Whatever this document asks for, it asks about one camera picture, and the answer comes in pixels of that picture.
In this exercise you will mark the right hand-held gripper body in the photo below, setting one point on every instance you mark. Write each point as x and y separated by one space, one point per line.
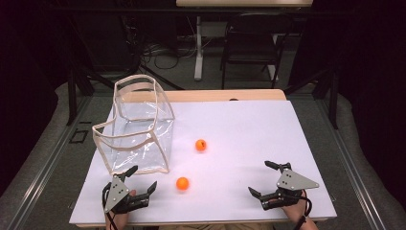
292 180

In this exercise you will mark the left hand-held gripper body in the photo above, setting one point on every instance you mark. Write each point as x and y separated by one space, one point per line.
116 193

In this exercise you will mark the orange ball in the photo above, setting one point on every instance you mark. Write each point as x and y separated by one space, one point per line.
200 145
182 183

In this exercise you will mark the clear plastic bag beige trim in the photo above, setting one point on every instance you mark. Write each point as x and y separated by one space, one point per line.
140 140

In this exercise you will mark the person's left hand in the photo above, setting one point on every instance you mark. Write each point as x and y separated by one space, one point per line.
118 220

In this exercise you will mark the person's right hand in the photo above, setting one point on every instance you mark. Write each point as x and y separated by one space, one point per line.
297 209

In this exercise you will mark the white board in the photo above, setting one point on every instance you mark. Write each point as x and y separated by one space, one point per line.
242 143

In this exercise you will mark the light wooden table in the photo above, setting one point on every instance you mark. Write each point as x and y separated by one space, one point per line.
223 95

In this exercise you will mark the black metal stand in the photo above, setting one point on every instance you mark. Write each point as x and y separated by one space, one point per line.
333 96
72 96

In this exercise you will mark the black chair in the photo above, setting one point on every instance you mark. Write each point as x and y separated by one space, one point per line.
252 48

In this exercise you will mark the white-legged desk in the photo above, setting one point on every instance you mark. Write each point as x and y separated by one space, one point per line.
198 48

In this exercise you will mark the aluminium floor rail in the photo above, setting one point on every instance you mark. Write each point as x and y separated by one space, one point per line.
48 166
351 166

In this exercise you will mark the black floor outlet frame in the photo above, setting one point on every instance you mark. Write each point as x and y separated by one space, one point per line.
78 136

